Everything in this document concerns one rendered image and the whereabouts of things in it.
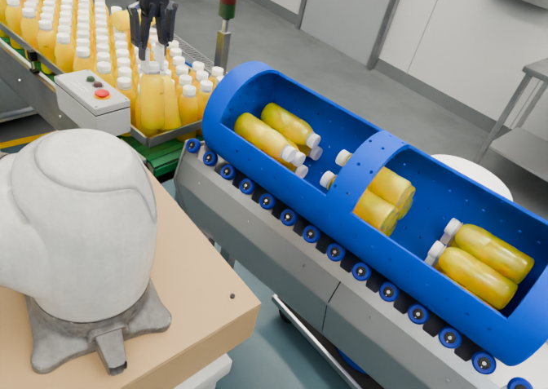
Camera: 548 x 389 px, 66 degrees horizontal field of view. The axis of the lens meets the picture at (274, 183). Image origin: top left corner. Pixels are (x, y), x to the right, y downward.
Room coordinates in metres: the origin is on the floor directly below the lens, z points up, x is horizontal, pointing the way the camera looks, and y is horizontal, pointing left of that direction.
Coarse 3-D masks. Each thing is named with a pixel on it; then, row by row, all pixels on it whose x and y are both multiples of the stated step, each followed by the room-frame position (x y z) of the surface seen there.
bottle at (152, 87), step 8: (144, 80) 0.98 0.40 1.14; (152, 80) 0.99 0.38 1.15; (160, 80) 1.00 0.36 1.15; (144, 88) 0.98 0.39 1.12; (152, 88) 0.98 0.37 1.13; (160, 88) 0.99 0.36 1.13; (144, 96) 0.97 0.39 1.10; (152, 96) 0.98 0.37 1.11; (160, 96) 0.99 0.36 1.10; (144, 104) 0.97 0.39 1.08; (152, 104) 0.97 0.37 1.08; (160, 104) 0.99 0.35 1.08; (144, 112) 0.97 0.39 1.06; (152, 112) 0.97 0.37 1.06; (160, 112) 0.99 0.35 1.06; (144, 120) 0.97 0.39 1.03; (152, 120) 0.97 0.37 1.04; (160, 120) 0.98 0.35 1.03; (152, 128) 0.97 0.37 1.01; (160, 128) 0.98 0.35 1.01
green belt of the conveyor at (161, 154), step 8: (8, 40) 1.48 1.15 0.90; (24, 56) 1.39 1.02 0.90; (40, 64) 1.35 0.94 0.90; (120, 136) 1.04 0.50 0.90; (200, 136) 1.15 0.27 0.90; (136, 144) 1.02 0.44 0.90; (160, 144) 1.05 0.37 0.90; (168, 144) 1.07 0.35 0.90; (176, 144) 1.08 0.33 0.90; (144, 152) 1.00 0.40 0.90; (152, 152) 1.01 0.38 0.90; (160, 152) 1.02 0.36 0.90; (168, 152) 1.03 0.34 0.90; (176, 152) 1.04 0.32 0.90; (152, 160) 0.97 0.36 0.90; (160, 160) 0.98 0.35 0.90; (168, 160) 1.00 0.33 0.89; (176, 160) 1.02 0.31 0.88; (160, 168) 0.96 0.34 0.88; (168, 168) 0.99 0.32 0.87
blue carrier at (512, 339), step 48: (240, 96) 1.04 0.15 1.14; (288, 96) 1.13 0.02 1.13; (240, 144) 0.86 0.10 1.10; (336, 144) 1.03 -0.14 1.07; (384, 144) 0.80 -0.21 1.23; (288, 192) 0.77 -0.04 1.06; (336, 192) 0.72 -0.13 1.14; (432, 192) 0.87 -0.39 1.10; (480, 192) 0.79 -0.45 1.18; (336, 240) 0.71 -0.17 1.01; (384, 240) 0.64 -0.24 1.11; (432, 240) 0.81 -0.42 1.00; (528, 240) 0.75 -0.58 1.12; (432, 288) 0.57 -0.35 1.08; (528, 288) 0.70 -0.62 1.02; (480, 336) 0.51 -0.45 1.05; (528, 336) 0.48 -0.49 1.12
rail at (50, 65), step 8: (0, 24) 1.45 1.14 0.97; (8, 32) 1.41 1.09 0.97; (16, 40) 1.38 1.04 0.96; (24, 48) 1.35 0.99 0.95; (32, 48) 1.31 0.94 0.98; (40, 56) 1.28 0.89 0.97; (48, 64) 1.25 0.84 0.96; (56, 72) 1.23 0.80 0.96; (64, 72) 1.21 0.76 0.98; (136, 136) 0.98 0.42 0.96; (144, 136) 0.97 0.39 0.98; (144, 144) 0.96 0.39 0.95
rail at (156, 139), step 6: (180, 126) 1.06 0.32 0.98; (186, 126) 1.07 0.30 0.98; (192, 126) 1.09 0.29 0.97; (198, 126) 1.11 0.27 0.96; (168, 132) 1.01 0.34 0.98; (174, 132) 1.03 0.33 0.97; (180, 132) 1.05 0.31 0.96; (186, 132) 1.07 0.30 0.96; (150, 138) 0.96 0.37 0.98; (156, 138) 0.98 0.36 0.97; (162, 138) 1.00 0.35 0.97; (168, 138) 1.02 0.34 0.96; (174, 138) 1.03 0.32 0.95; (150, 144) 0.96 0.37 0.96; (156, 144) 0.98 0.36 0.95
